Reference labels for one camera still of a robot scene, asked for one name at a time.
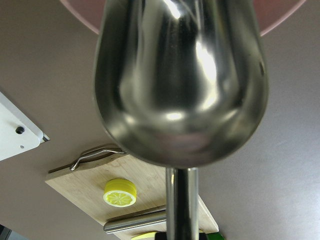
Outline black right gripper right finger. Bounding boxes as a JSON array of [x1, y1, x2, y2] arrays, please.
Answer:
[[198, 232, 208, 240]]

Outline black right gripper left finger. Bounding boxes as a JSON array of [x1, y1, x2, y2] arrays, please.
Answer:
[[154, 232, 167, 240]]

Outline metal ice scoop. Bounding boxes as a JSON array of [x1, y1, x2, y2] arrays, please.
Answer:
[[94, 0, 269, 240]]

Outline yellow plastic knife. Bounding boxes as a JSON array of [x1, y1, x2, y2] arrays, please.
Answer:
[[131, 231, 157, 240]]

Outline green lime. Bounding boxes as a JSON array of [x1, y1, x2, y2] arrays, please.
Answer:
[[207, 232, 225, 240]]

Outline metal muddler bar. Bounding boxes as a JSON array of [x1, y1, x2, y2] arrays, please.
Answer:
[[103, 210, 167, 234]]

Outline half lemon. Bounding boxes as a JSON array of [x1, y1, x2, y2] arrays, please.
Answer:
[[103, 178, 137, 208]]

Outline pink bowl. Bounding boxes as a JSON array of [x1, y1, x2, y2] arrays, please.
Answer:
[[61, 0, 305, 36]]

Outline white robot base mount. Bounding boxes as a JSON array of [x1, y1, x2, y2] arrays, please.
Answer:
[[0, 93, 50, 161]]

